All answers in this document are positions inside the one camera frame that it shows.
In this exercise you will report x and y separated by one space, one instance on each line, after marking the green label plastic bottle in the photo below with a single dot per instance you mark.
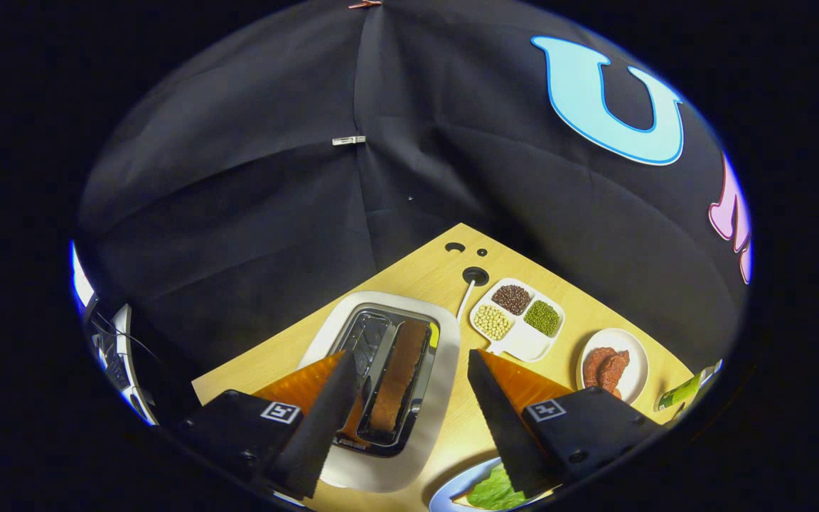
683 390

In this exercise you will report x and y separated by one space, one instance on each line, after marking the blue round plate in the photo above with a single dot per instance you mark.
445 491

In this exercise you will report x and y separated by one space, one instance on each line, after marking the white monitor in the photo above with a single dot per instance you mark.
127 370

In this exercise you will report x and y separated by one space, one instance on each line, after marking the black backdrop cloth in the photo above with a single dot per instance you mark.
239 213

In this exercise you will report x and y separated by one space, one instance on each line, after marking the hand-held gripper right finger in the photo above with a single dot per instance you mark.
505 434

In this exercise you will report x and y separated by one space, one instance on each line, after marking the white clip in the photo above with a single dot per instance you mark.
349 140

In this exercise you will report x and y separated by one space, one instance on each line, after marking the green lettuce leaf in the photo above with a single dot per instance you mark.
495 491

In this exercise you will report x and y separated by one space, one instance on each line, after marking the white divided dish of beans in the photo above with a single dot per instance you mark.
523 345

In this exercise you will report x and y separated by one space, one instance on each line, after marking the white toaster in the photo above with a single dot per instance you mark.
438 398

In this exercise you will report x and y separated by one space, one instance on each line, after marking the beige round plate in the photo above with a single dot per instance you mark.
637 370

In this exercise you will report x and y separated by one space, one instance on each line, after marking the brown cooked meat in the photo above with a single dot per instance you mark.
605 366

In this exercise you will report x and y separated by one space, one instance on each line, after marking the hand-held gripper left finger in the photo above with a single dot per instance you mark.
317 441

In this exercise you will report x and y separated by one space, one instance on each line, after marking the pink clip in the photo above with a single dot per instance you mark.
365 3

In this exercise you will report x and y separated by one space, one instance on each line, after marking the toast slice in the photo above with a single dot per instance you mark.
399 384

